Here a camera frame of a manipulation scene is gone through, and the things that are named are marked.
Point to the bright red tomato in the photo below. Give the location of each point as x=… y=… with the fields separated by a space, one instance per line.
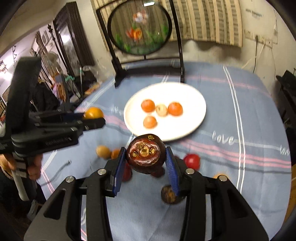
x=192 y=161

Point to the yellow-orange tangerine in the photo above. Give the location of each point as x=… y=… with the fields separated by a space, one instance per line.
x=93 y=113

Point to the white round plate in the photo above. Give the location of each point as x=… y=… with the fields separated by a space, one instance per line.
x=185 y=125

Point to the dark red plum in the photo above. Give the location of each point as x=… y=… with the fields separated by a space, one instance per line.
x=158 y=173
x=127 y=173

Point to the white wall socket strip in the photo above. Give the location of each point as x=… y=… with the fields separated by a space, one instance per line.
x=266 y=41

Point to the small orange tangerine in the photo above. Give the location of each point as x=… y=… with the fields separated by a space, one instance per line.
x=115 y=153

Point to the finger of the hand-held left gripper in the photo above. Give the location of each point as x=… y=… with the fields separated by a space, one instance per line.
x=92 y=124
x=76 y=115

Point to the large tan round fruit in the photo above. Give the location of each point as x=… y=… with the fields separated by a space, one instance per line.
x=103 y=151

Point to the white standing fan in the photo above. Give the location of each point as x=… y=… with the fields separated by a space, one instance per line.
x=52 y=59

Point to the round goldfish glass screen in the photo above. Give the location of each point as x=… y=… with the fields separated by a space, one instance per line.
x=138 y=30

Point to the black jacket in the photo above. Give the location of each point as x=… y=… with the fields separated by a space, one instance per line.
x=46 y=97

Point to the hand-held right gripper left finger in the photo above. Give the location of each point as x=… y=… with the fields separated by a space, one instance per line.
x=119 y=166

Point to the dark wooden cabinet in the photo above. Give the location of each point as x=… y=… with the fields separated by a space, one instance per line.
x=76 y=34

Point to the black wooden screen stand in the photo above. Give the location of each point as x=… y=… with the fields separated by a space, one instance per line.
x=119 y=74

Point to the pale cream longan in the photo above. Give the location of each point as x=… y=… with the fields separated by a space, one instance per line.
x=161 y=110

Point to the clear acrylic stand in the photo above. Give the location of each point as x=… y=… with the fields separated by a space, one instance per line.
x=92 y=70

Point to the striped beige curtain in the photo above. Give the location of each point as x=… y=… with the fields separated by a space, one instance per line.
x=203 y=20

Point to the person's left hand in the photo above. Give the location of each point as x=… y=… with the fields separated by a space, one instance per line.
x=35 y=166

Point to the blue striped tablecloth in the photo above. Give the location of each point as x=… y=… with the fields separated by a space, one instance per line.
x=231 y=104

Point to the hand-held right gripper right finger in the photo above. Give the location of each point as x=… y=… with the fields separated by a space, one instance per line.
x=172 y=171

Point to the dark furniture piece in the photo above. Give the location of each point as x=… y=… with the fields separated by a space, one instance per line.
x=288 y=97

